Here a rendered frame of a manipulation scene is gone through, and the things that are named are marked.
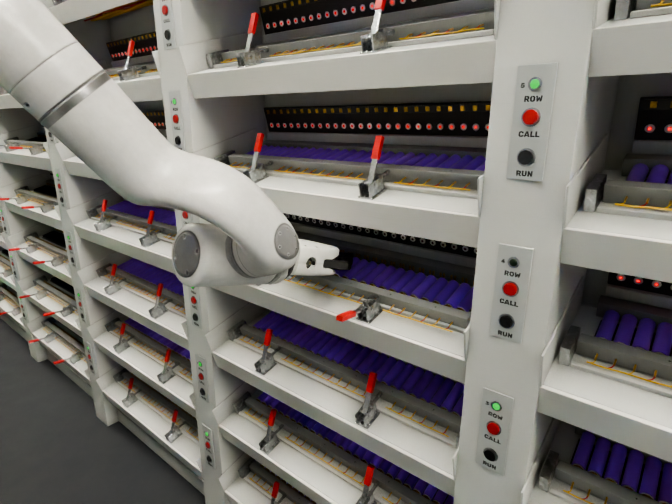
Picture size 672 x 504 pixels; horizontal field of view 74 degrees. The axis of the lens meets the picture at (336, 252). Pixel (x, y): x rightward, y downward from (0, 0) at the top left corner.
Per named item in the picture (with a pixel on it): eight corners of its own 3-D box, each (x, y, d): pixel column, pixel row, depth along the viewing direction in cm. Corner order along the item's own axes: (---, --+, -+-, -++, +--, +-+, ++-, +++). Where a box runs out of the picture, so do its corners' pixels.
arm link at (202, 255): (282, 222, 65) (241, 235, 70) (206, 214, 54) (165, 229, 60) (288, 279, 64) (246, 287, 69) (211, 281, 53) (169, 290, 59)
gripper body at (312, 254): (299, 238, 66) (344, 242, 74) (254, 228, 72) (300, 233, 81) (291, 288, 66) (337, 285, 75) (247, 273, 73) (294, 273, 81)
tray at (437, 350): (467, 385, 63) (465, 332, 58) (210, 287, 99) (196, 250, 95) (517, 307, 75) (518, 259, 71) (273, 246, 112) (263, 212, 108)
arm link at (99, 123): (150, 30, 45) (317, 236, 60) (82, 91, 55) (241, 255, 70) (92, 72, 39) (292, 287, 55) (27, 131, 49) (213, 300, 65)
